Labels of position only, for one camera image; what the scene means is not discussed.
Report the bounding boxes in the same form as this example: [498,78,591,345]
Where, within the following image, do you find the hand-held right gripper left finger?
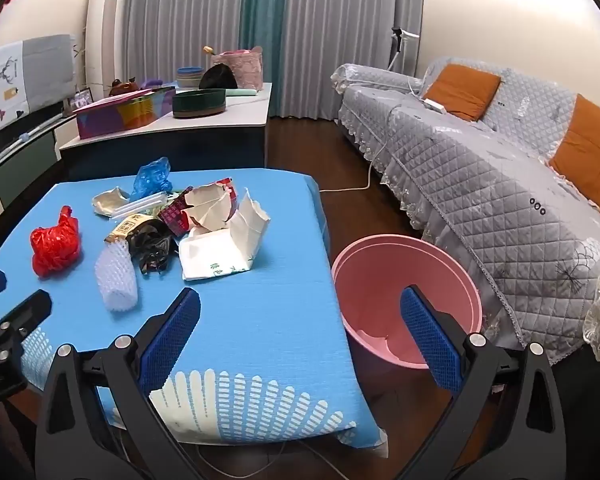
[34,287,202,480]

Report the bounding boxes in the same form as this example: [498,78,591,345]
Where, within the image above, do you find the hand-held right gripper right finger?
[399,284,567,480]

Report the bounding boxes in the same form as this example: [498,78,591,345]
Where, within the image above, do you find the red plastic bag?
[30,205,82,278]

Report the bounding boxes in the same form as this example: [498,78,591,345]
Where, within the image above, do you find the pink plastic bin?
[331,234,482,370]

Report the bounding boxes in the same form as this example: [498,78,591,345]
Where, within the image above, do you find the white foam fruit net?
[95,241,140,312]

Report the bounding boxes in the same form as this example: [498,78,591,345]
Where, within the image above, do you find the black plastic wrapper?
[130,220,176,276]

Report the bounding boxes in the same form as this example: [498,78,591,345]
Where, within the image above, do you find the torn white carton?
[179,187,271,281]

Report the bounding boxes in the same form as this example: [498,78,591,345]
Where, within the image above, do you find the brown snack wrapper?
[104,214,153,246]

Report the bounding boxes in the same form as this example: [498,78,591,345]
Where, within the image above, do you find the red patterned packet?
[157,192,196,237]

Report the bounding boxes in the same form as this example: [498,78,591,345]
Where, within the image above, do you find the beige paper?
[91,186,131,218]

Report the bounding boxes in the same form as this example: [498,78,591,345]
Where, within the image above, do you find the clear straw packet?
[111,194,168,220]

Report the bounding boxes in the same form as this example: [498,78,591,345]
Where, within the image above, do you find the torn red white paper bowl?
[186,177,241,231]

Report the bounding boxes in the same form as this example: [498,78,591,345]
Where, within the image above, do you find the blue plastic bag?
[130,156,173,204]

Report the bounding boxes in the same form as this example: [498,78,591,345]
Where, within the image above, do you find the blue patterned tablecloth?
[0,167,388,458]

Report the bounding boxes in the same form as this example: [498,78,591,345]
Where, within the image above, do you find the white green television cabinet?
[0,112,81,221]

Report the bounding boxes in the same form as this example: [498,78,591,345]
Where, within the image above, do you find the white rod blue band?
[0,112,63,171]

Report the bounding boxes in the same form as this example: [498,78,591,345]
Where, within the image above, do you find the grey quilted sofa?
[330,55,600,366]

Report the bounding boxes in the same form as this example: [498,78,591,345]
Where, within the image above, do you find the colourful tin box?
[75,86,177,140]

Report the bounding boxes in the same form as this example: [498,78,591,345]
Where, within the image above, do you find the grey television dust cover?
[0,34,77,133]

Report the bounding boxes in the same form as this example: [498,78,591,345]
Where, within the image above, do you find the white top coffee table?
[59,82,273,181]

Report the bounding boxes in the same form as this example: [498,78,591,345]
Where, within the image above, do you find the dark green round tin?
[172,88,227,119]

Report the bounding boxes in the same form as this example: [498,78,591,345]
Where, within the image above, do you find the orange cushion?
[549,94,600,211]
[421,64,502,122]

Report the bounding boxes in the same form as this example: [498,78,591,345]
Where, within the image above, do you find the stack of plastic bowls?
[176,66,206,90]

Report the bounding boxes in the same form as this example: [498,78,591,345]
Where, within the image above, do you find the black hat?
[198,62,238,92]

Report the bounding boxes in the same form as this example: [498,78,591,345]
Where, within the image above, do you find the white standing air conditioner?
[86,0,131,101]

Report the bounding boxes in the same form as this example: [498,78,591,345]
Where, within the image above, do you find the pink fabric basket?
[211,46,264,90]

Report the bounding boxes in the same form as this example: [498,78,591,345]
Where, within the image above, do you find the white floor stand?
[387,26,421,73]

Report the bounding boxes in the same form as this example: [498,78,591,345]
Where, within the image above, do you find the grey curtain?
[285,0,426,121]
[121,0,248,86]

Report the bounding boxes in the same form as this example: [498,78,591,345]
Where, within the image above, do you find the teal curtain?
[239,0,293,118]

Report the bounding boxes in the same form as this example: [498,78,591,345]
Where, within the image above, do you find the white power cable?
[319,107,431,194]

